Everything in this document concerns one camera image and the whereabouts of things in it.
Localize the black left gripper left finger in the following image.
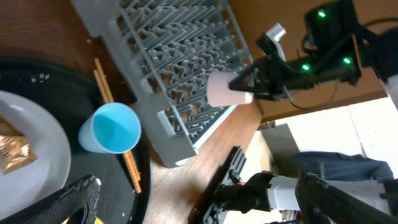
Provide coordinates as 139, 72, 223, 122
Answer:
1, 174, 101, 224

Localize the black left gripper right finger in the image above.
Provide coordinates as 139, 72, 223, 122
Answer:
295, 173, 397, 224

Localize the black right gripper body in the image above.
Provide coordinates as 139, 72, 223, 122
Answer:
252, 35, 311, 100

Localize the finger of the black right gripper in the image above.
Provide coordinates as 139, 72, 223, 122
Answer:
228, 67, 258, 90
231, 89, 280, 101

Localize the pink plastic cup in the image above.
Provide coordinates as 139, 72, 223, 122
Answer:
206, 71, 254, 108

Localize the light blue plastic cup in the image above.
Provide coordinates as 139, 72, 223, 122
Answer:
78, 103, 142, 154

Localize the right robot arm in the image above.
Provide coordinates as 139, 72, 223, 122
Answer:
226, 1, 397, 103

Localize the grey dishwasher rack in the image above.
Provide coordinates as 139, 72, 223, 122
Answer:
72, 0, 252, 167

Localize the grey round plate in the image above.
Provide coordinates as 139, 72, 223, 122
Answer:
1, 91, 71, 220

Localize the gold foil wrapper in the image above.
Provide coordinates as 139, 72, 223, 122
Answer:
1, 117, 37, 174

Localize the wooden chopstick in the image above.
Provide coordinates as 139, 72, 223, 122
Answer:
93, 69, 139, 187
95, 57, 143, 194

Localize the round black tray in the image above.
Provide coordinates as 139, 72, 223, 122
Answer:
1, 57, 151, 224

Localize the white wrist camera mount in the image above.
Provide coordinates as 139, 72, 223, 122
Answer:
266, 23, 287, 61

